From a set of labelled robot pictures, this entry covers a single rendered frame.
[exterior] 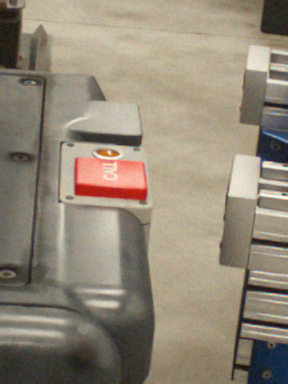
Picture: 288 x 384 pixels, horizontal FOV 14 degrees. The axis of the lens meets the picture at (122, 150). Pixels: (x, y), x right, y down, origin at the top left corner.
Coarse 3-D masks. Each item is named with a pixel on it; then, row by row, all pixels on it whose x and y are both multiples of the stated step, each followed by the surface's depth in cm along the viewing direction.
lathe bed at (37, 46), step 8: (40, 24) 286; (40, 32) 280; (24, 40) 281; (32, 40) 281; (40, 40) 274; (48, 40) 283; (24, 48) 275; (32, 48) 274; (40, 48) 269; (48, 48) 277; (24, 56) 269; (32, 56) 267; (40, 56) 264; (48, 56) 271; (32, 64) 260; (40, 64) 260; (48, 64) 265
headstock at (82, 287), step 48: (0, 96) 119; (48, 96) 120; (96, 96) 123; (0, 144) 107; (48, 144) 108; (96, 144) 109; (0, 192) 97; (48, 192) 98; (0, 240) 89; (48, 240) 90; (96, 240) 91; (144, 240) 95; (0, 288) 82; (48, 288) 83; (96, 288) 84; (144, 288) 86; (0, 336) 78; (48, 336) 79; (96, 336) 80; (144, 336) 84
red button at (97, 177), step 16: (80, 160) 102; (96, 160) 102; (112, 160) 103; (128, 160) 103; (80, 176) 99; (96, 176) 99; (112, 176) 100; (128, 176) 100; (144, 176) 100; (80, 192) 98; (96, 192) 98; (112, 192) 98; (128, 192) 98; (144, 192) 98
